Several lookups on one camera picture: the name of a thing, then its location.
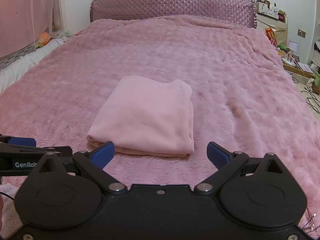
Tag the white side mattress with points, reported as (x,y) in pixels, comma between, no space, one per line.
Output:
(15,66)

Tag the pink fluffy bed blanket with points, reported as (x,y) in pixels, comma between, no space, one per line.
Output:
(243,100)

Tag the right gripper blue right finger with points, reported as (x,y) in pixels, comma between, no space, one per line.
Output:
(229,164)

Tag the green plastic bin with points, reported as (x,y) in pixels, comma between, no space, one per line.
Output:
(316,77)

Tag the pink Lovely Girl sweatshirt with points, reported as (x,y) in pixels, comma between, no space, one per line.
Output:
(146,117)

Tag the pink curtain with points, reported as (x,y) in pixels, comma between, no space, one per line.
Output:
(24,21)

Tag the beige bedside cabinet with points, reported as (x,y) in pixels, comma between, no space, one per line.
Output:
(269,16)

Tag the dried flower twig bundle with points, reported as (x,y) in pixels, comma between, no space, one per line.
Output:
(310,226)

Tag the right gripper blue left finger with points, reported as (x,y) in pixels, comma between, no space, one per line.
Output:
(91,164)

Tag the white small lamp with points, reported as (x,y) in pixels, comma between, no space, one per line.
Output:
(293,47)

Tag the orange plush toy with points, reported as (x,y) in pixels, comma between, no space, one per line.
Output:
(43,39)

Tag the red snack bag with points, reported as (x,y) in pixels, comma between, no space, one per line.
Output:
(271,36)

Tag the purple quilted headboard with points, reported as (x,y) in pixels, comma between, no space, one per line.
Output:
(241,12)

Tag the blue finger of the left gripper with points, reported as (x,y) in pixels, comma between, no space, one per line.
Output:
(30,142)

